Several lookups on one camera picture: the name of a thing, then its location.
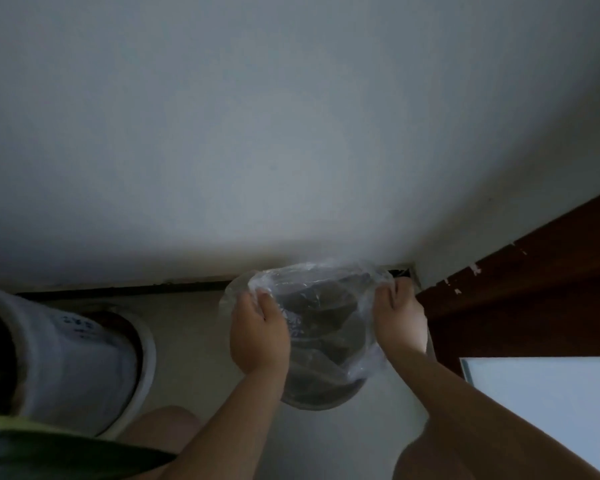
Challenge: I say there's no person's left forearm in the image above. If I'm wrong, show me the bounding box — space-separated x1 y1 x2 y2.
157 362 291 480

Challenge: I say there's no green plant leaf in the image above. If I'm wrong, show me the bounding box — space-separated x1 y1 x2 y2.
0 415 177 480

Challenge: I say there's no clear plastic bag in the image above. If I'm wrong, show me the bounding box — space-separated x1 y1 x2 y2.
219 260 396 386

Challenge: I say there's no dark grey trash bin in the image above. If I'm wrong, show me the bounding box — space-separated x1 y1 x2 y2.
279 275 382 411

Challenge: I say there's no brown wooden door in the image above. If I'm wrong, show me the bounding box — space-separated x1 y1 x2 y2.
414 185 600 381

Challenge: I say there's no person's right hand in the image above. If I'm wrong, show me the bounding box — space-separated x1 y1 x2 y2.
372 279 428 355

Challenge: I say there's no person's right forearm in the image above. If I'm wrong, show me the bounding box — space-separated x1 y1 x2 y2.
390 342 600 480

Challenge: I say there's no white flat panel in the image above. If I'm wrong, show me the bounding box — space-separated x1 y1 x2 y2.
459 356 600 480

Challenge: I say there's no white plant pot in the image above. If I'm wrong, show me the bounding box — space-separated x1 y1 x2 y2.
0 282 141 438

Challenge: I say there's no black baseboard strip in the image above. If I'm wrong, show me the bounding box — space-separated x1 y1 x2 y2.
14 276 237 298

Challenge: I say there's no person's left hand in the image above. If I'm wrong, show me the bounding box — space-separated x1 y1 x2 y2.
229 291 292 376

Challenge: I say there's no person's left leg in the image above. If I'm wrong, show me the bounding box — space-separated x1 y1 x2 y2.
117 406 204 456

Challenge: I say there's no white pot saucer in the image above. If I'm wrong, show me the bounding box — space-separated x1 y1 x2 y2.
86 306 157 441

